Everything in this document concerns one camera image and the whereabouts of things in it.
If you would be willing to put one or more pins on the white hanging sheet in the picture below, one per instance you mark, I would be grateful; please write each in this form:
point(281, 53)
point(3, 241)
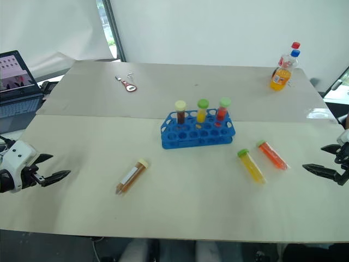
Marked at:
point(49, 30)

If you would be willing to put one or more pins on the red digital thermometer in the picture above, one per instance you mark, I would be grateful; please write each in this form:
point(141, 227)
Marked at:
point(128, 85)

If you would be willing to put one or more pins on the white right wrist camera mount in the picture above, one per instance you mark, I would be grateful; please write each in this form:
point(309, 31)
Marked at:
point(344, 137)

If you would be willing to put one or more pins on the red tube green cap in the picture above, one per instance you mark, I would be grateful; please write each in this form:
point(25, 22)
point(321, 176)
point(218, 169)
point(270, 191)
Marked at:
point(223, 109)

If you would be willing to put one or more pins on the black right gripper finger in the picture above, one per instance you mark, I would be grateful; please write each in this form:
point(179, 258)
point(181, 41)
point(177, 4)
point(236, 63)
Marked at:
point(331, 149)
point(320, 170)

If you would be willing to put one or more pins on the orange soda bottle blue cap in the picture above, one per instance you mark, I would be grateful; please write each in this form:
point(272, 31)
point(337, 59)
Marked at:
point(280, 77)

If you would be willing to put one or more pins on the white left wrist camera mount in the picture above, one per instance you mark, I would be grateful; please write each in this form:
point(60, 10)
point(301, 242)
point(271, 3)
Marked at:
point(19, 157)

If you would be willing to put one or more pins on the dark brown tube cream cap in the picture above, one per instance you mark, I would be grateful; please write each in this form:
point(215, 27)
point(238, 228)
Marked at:
point(180, 113)

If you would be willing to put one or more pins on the blue test tube rack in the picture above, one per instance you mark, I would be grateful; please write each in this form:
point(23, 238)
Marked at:
point(197, 132)

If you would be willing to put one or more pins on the open laptop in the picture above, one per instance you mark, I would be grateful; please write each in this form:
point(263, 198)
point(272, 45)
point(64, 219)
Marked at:
point(16, 90)

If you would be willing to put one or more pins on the light brown tube cream cap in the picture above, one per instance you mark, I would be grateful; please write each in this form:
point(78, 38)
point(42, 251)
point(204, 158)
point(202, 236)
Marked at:
point(132, 176)

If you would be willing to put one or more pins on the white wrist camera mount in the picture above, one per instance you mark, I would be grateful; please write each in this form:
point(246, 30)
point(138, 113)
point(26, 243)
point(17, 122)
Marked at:
point(19, 157)
point(344, 137)

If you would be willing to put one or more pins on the orange tube green cap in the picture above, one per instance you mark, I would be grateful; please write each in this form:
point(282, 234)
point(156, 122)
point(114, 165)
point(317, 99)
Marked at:
point(272, 155)

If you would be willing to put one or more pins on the yellow tube green cap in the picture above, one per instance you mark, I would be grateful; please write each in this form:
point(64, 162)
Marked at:
point(252, 167)
point(202, 110)

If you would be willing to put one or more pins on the dark metal pole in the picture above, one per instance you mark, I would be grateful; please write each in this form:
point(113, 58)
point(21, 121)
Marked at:
point(115, 30)

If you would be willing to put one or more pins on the black device beside laptop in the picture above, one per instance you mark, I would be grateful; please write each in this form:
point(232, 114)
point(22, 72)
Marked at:
point(49, 86)

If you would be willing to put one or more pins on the clear bottle red cap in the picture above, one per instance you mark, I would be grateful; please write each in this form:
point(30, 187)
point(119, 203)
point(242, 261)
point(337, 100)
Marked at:
point(285, 58)

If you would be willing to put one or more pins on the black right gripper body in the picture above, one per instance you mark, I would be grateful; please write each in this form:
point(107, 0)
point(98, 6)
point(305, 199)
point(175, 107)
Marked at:
point(343, 166)

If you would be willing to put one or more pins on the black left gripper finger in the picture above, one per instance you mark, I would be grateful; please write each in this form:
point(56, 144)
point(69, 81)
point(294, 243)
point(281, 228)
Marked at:
point(43, 158)
point(56, 177)

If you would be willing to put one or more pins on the grey rounded shape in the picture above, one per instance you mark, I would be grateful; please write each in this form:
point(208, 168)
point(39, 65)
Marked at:
point(136, 251)

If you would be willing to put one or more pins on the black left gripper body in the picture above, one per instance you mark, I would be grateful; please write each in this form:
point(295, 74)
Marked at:
point(30, 176)

